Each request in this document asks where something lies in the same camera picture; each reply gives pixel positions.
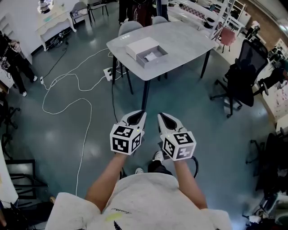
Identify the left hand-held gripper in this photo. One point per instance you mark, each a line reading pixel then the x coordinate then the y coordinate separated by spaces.
pixel 121 141

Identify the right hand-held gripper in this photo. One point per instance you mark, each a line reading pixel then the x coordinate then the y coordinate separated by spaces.
pixel 177 146

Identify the white box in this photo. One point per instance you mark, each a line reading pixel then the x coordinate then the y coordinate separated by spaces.
pixel 140 46

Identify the person's right forearm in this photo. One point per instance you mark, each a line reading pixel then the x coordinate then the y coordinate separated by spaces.
pixel 191 182

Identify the person's left forearm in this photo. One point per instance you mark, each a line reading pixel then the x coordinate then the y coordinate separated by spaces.
pixel 105 179

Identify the person's white shoe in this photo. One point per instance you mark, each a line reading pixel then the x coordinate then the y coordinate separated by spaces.
pixel 159 155
pixel 139 171

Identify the person's black trousers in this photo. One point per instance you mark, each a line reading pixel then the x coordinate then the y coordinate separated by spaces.
pixel 157 167

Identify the white power strip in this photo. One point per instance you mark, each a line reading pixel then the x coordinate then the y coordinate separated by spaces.
pixel 108 74

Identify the person's light grey shirt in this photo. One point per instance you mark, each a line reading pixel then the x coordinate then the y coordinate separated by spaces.
pixel 146 202

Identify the grey marble table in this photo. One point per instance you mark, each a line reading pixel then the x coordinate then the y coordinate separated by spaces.
pixel 180 38

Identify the black mesh office chair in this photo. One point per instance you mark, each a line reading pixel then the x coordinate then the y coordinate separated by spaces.
pixel 245 74

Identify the grey dining chair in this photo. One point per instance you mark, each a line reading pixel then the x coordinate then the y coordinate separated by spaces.
pixel 129 27
pixel 159 19

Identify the small white plug adapter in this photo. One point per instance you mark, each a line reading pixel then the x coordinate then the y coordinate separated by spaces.
pixel 41 79

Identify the pink chair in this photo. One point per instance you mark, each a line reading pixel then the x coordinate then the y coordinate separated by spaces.
pixel 227 36

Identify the white long table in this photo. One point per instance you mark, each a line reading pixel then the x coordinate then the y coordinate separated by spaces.
pixel 191 13

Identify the white metal rack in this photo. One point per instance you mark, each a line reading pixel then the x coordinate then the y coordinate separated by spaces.
pixel 225 15

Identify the white vanity desk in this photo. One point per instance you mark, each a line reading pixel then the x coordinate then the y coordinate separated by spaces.
pixel 54 21

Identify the oval mirror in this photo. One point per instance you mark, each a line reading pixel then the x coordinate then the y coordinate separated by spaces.
pixel 45 5

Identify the black frame chair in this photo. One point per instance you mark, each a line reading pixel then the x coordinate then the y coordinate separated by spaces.
pixel 79 11
pixel 97 6

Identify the black metal frame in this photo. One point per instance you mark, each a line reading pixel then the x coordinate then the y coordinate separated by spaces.
pixel 22 177

